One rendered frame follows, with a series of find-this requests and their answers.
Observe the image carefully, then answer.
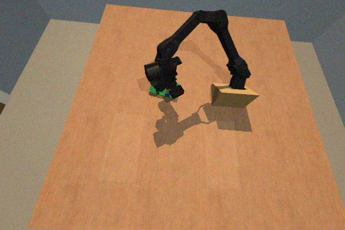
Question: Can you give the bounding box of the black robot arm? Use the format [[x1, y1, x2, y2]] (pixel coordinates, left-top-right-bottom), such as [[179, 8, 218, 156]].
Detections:
[[144, 10, 251, 92]]

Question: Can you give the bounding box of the green circuit board with knobs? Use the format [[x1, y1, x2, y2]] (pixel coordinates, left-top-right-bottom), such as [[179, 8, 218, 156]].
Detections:
[[148, 85, 172, 98]]

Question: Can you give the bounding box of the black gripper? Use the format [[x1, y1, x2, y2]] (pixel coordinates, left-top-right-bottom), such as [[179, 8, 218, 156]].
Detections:
[[163, 72, 184, 99]]

